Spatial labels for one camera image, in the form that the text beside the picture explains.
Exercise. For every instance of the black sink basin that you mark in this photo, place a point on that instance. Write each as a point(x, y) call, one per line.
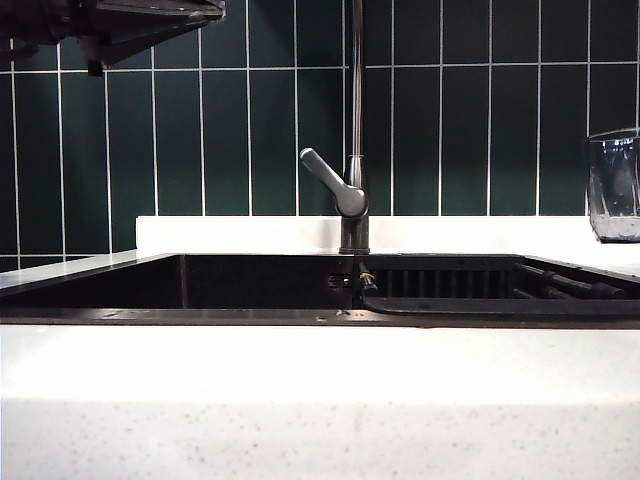
point(150, 285)

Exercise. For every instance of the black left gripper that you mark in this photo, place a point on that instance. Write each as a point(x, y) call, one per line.
point(45, 20)

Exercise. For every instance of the clear faceted plastic mug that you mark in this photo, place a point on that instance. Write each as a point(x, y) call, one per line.
point(615, 200)

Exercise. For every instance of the black slatted drain rack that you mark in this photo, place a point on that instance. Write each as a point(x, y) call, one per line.
point(450, 306)

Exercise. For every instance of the grey metal kitchen faucet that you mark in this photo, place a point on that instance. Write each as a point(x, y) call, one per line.
point(356, 100)

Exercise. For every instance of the small black yellow fitting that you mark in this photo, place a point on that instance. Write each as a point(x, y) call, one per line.
point(367, 281)

